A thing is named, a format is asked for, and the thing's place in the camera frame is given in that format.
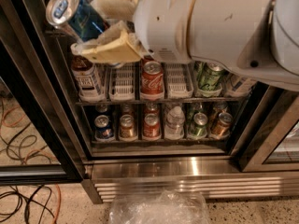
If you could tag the left tea bottle white cap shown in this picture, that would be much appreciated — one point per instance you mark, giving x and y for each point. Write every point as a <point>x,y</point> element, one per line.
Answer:
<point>86,76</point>

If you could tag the green soda can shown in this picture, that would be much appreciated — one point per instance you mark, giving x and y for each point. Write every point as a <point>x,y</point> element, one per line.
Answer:
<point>198,68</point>
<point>210,77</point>

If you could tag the red can bottom shelf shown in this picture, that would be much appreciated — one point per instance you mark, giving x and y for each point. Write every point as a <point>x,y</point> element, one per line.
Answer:
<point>151,128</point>

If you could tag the empty white tray right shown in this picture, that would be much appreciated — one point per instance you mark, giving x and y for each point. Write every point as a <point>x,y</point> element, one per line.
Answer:
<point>178,81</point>

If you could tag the right fridge door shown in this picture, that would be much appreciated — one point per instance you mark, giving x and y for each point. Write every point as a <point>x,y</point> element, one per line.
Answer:
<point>268,139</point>

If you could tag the green can bottom shelf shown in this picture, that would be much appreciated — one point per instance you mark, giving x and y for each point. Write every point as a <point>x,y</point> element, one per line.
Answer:
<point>198,125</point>

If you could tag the front green soda can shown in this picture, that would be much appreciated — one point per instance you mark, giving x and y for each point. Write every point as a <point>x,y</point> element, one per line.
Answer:
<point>210,77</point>

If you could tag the open left glass door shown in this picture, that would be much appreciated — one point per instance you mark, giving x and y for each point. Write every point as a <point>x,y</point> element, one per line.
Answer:
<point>34,66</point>

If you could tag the clear plastic bag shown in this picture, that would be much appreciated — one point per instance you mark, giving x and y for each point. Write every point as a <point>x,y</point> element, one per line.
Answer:
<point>167,207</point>

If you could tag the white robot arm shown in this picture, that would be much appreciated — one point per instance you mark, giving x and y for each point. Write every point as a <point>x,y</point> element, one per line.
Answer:
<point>251,38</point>

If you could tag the right front tea bottle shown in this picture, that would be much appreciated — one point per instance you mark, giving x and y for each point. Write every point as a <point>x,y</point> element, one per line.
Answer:
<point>239,84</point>

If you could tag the front coca cola can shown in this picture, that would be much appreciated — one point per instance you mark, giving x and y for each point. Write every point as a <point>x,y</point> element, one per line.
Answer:
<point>152,78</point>

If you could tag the blue silver redbull can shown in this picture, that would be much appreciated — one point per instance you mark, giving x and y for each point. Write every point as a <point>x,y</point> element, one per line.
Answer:
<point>76,18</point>

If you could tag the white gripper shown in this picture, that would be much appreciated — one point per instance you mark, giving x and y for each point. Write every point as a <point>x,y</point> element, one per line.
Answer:
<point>162,22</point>

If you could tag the orange brown can bottom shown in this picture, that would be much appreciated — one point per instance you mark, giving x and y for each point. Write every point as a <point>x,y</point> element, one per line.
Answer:
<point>221,124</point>

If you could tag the rear green soda can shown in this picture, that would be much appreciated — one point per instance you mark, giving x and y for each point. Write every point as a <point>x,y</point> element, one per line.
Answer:
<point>198,68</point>

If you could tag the empty white tray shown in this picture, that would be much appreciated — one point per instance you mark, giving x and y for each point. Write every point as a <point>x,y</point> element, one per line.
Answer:
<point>122,83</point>
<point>178,81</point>

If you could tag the middle wire shelf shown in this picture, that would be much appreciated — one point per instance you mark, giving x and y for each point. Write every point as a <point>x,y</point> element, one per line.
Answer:
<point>164,101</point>

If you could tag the steel fridge base grille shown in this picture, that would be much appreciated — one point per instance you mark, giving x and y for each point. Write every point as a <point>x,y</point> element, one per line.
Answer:
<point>213,178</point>

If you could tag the blue pepsi can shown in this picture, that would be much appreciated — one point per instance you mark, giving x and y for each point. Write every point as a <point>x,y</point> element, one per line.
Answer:
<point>103,128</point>

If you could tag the empty white tray left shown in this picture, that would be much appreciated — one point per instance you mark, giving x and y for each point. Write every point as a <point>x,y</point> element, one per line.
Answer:
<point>122,83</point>

